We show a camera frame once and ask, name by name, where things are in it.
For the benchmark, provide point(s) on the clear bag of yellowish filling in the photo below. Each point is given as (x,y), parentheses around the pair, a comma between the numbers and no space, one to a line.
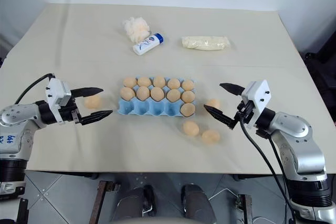
(206,43)

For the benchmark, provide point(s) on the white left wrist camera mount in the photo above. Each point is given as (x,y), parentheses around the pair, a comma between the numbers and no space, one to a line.
(56,90)

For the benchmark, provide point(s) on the beige egg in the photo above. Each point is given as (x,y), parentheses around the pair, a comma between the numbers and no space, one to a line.
(130,82)
(210,137)
(190,128)
(92,101)
(188,97)
(188,85)
(187,110)
(214,103)
(173,95)
(127,94)
(157,94)
(174,83)
(143,93)
(159,81)
(144,81)

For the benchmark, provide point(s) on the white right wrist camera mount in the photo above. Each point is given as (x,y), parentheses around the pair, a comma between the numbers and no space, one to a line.
(258,94)

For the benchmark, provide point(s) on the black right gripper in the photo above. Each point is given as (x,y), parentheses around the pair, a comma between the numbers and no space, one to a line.
(244,111)

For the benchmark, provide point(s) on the dark background equipment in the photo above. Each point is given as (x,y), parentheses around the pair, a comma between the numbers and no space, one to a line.
(323,64)

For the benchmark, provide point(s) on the rusty metal frame leg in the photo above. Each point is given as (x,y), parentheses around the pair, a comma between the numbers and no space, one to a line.
(245,208)
(101,200)

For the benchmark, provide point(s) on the dark rounded shape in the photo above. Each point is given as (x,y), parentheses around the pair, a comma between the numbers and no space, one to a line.
(139,200)
(197,203)

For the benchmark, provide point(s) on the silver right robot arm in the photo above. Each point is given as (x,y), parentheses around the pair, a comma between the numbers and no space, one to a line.
(299,134)

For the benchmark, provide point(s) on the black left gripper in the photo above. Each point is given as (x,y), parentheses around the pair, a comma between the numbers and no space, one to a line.
(67,112)

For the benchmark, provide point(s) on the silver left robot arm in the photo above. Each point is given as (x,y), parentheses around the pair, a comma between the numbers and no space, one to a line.
(18,119)

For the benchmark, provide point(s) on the white bottle with blue cap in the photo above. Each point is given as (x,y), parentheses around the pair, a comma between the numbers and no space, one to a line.
(147,44)

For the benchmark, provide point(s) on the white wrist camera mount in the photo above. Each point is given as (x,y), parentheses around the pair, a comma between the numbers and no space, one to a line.
(56,90)
(258,94)

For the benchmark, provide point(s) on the white fluffy bath sponge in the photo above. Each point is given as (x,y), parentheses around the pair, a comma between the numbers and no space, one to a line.
(136,28)

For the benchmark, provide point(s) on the blue egg carton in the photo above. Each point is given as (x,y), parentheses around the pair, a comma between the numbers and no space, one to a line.
(147,108)

